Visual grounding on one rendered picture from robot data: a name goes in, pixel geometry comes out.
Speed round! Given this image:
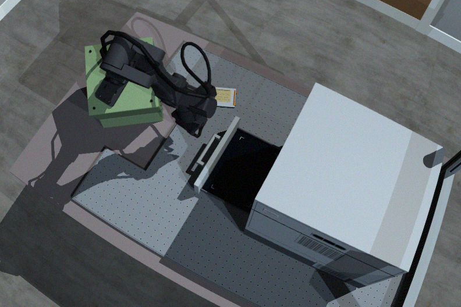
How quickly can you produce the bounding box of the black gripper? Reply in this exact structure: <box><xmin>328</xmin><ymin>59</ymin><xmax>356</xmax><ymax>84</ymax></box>
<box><xmin>171</xmin><ymin>109</ymin><xmax>208</xmax><ymax>138</ymax></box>

